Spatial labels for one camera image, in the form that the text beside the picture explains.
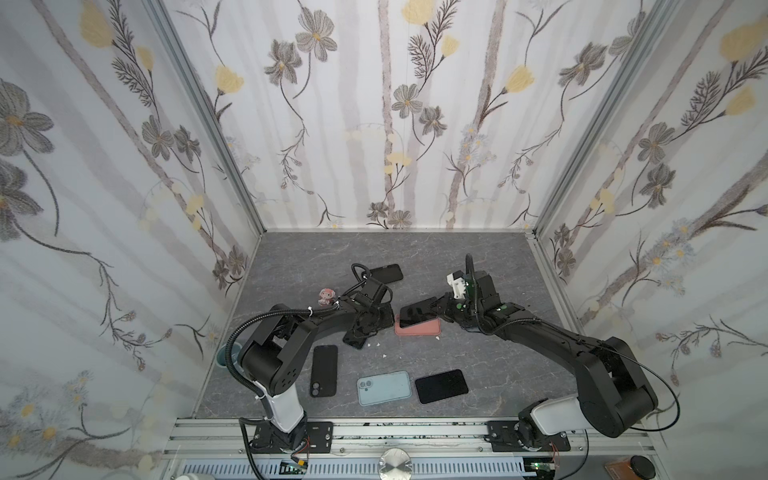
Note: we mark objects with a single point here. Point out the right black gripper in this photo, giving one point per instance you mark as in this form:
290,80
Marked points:
442,305

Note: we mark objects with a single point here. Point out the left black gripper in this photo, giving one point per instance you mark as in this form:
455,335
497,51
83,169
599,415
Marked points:
389,319

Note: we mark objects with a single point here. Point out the pink phone case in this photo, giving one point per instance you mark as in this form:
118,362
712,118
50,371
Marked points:
431,327

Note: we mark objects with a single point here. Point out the blue-edged phone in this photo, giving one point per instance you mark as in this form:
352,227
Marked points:
355,339

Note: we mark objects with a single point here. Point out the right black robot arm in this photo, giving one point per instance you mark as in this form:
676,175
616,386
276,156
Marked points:
613,389

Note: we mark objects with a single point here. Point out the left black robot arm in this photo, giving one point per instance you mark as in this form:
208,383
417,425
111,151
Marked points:
267,352

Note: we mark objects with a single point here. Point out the black phone case far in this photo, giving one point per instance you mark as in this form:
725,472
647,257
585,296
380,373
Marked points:
387,274

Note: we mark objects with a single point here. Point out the black phone case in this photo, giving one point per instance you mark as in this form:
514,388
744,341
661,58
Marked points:
324,372
387,274

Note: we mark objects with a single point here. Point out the black phone case near left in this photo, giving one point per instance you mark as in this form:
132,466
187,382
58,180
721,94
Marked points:
324,372

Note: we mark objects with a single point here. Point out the light blue phone case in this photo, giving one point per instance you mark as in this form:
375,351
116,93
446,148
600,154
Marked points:
383,388

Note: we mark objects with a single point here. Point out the black phone near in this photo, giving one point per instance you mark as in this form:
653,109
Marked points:
441,386

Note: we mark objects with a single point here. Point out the small pink figurine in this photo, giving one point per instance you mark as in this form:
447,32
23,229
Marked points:
326,296

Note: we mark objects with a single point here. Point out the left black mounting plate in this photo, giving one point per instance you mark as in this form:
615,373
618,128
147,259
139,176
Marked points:
313,437

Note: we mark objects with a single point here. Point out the black mounting plate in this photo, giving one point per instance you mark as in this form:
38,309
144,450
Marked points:
510,435
313,437

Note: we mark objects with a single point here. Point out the teal ceramic cup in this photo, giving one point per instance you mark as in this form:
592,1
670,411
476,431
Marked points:
222,358

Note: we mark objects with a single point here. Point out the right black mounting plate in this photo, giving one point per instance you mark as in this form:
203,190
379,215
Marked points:
510,435

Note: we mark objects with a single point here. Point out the round silver knob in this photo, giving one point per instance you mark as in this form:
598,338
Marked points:
395,464

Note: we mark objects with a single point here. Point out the brown box with black knob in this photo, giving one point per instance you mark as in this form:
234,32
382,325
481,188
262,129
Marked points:
636,467

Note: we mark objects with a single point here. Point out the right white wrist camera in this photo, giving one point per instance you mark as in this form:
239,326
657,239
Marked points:
462,285

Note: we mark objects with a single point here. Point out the white slotted cable duct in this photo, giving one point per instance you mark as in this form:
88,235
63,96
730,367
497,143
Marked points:
360,468

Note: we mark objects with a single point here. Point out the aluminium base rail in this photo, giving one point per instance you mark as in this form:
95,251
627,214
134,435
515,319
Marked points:
216,439

